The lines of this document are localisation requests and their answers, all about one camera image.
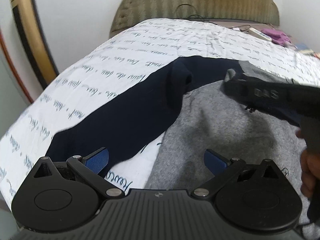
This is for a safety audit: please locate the grey navy raglan sweater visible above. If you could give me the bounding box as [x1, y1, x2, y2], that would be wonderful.
[46, 56, 305, 191]

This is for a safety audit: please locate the gold black floor appliance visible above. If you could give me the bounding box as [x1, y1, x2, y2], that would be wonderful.
[10, 0, 59, 89]

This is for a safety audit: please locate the olive tufted headboard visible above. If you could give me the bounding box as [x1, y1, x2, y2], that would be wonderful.
[110, 0, 280, 37]

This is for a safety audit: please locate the person's right hand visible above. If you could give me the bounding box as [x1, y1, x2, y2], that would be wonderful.
[294, 129, 320, 201]

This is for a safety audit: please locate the white script print quilt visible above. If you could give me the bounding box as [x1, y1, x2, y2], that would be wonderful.
[1, 18, 319, 204]

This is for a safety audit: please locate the black cable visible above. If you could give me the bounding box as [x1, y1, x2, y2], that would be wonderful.
[175, 4, 211, 21]

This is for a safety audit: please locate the purple garment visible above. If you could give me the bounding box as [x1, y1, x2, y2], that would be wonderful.
[261, 28, 291, 47]

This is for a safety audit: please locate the white power strip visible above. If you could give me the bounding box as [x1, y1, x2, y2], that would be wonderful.
[248, 27, 272, 42]

